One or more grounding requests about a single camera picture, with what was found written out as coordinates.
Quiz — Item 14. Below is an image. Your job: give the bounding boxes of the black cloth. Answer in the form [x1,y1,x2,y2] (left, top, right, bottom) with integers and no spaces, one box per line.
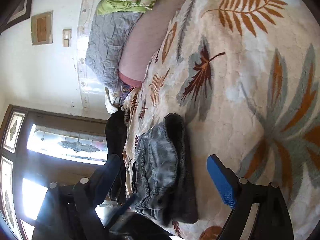
[104,111,129,204]

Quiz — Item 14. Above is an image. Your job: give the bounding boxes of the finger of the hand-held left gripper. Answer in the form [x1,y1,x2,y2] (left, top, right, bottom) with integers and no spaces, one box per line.
[107,195,137,230]

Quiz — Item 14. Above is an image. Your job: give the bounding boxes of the stained glass window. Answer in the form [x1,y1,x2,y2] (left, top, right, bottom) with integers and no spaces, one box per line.
[0,105,109,240]

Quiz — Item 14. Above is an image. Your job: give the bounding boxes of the dark wooden picture frame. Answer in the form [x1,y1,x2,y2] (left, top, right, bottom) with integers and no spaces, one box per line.
[0,0,34,34]

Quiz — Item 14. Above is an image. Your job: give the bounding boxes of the grey quilted pillow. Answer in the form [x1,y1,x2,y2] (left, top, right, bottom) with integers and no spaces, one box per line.
[85,11,143,89]

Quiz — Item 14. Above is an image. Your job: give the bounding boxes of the acid-wash blue denim pants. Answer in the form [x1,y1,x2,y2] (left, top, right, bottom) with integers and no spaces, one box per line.
[130,113,199,224]

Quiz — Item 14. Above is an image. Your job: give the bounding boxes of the pink bolster cushion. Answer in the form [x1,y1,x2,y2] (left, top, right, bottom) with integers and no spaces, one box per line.
[117,0,198,88]

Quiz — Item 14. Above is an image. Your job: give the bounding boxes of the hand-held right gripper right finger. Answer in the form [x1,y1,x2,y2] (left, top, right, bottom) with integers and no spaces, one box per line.
[206,154,294,240]

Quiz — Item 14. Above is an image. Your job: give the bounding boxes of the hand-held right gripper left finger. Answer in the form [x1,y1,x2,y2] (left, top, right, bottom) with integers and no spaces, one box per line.
[31,154,122,240]

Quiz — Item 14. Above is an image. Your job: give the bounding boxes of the beige wall switch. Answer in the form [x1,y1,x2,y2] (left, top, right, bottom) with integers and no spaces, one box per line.
[62,29,72,47]

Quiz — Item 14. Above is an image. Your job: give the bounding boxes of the cream leaf-print blanket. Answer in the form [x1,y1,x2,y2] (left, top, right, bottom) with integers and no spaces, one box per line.
[120,0,320,240]

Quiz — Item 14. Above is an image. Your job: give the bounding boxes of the white crumpled cloth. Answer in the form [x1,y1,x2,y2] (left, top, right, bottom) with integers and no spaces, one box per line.
[105,87,123,114]

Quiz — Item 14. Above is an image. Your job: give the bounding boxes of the beige framed wall panel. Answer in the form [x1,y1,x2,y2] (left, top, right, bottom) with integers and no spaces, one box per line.
[30,10,54,46]

